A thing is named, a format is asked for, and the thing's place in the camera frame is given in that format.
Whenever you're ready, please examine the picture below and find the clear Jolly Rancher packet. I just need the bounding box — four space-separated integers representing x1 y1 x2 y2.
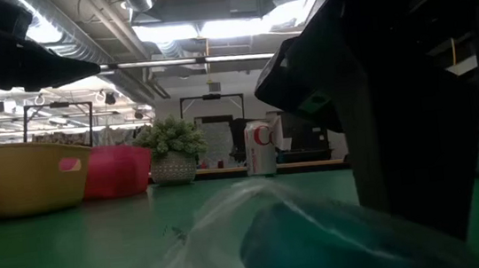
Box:
129 156 479 268

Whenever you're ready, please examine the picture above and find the red plastic bin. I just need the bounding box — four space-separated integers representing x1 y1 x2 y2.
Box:
78 139 157 201

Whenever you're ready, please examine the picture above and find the orange plastic bin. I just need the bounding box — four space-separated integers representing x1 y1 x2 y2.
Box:
0 127 98 218

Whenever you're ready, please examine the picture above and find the artificial green potted plant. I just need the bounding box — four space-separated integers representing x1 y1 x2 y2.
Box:
130 110 212 190

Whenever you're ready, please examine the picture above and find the silver Diet Coke can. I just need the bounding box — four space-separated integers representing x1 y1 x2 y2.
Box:
241 118 280 178

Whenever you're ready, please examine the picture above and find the black metal rig frame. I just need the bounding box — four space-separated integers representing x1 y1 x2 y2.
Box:
177 89 246 120
18 97 98 154

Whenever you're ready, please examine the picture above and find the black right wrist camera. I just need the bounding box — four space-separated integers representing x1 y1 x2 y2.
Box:
249 29 347 142

